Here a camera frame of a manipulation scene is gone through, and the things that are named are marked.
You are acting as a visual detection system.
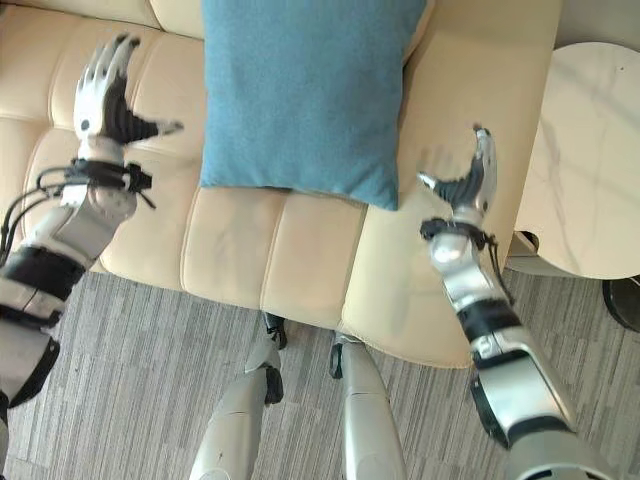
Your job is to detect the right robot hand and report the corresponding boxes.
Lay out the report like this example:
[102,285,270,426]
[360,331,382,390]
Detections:
[416,123,500,225]

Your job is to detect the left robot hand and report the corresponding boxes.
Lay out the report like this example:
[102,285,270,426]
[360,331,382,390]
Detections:
[72,32,185,159]

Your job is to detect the blue square cushion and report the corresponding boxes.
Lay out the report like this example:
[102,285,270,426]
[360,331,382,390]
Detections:
[198,0,429,211]

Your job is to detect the cream leather sofa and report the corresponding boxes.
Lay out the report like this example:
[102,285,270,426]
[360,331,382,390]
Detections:
[0,0,557,370]

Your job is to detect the round white marble side table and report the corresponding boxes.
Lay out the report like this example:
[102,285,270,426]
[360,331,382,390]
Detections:
[505,41,640,333]

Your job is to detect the right silver robot leg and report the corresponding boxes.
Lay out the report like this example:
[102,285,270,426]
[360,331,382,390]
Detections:
[328,329,407,480]

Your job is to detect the silver robot leg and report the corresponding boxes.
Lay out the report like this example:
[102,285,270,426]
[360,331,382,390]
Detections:
[188,311,289,480]
[328,329,407,480]

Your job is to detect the left silver robot leg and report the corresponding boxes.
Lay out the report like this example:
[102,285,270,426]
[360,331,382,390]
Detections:
[188,311,289,480]

